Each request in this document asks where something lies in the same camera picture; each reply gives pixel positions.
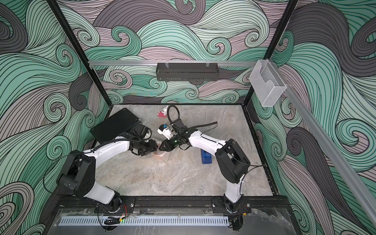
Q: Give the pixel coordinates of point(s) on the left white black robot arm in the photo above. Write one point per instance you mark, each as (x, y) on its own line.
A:
(78, 173)

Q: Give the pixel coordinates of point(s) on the aluminium wall rail right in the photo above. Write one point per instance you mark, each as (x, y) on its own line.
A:
(299, 96)

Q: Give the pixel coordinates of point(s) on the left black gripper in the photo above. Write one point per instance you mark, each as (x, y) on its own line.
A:
(152, 147)

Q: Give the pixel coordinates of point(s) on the clear acrylic wall holder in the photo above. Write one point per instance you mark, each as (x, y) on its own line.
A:
(267, 82)

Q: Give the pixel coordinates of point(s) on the black hard case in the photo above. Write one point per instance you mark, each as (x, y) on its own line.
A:
(113, 126)

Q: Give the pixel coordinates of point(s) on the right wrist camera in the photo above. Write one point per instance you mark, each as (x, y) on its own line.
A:
(166, 131)

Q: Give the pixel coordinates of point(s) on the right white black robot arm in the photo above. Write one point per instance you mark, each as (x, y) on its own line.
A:
(232, 161)

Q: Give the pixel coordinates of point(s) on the white bunny on pink base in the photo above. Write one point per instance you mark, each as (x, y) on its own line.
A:
(163, 112)

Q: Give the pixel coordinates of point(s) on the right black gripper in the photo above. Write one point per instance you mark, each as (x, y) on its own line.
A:
(168, 145)

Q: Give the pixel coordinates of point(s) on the white slotted cable duct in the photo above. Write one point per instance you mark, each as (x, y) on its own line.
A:
(146, 221)

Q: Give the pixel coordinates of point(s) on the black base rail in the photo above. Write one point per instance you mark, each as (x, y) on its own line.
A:
(216, 204)

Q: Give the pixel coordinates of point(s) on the black wall-mounted tray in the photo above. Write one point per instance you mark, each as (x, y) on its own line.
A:
(187, 72)

